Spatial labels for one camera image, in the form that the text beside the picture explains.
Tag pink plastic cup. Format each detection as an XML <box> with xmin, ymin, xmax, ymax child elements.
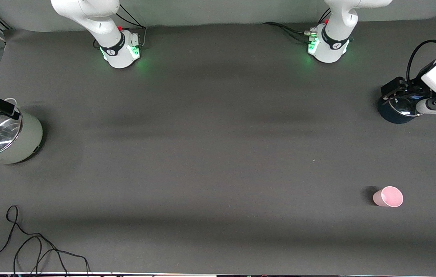
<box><xmin>373</xmin><ymin>186</ymin><xmax>404</xmax><ymax>208</ymax></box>

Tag dark blue cooking pot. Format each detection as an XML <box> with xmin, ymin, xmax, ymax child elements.
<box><xmin>378</xmin><ymin>88</ymin><xmax>430</xmax><ymax>124</ymax></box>

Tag white cooking pot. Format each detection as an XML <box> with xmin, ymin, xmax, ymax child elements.
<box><xmin>0</xmin><ymin>98</ymin><xmax>43</xmax><ymax>166</ymax></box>

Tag thin black looped cable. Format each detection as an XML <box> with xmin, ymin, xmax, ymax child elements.
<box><xmin>0</xmin><ymin>205</ymin><xmax>91</xmax><ymax>275</ymax></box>

